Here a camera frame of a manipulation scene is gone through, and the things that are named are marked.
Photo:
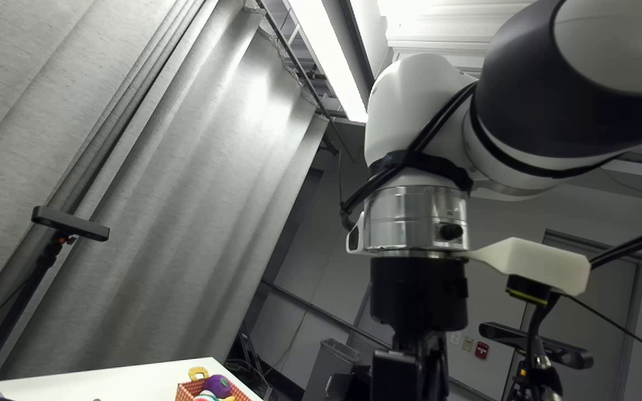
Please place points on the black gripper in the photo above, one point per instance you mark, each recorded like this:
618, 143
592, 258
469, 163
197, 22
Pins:
421, 300

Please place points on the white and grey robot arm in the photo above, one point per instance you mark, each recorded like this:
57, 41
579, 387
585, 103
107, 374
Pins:
559, 95

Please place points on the wooden box of toys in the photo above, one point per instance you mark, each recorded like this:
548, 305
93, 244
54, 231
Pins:
206, 387

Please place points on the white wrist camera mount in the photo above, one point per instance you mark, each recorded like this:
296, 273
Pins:
535, 262

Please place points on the black camera on tripod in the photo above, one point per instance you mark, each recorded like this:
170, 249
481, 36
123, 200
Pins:
535, 375

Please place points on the black camera on stand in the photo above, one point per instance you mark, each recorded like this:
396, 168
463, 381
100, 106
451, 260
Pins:
63, 231

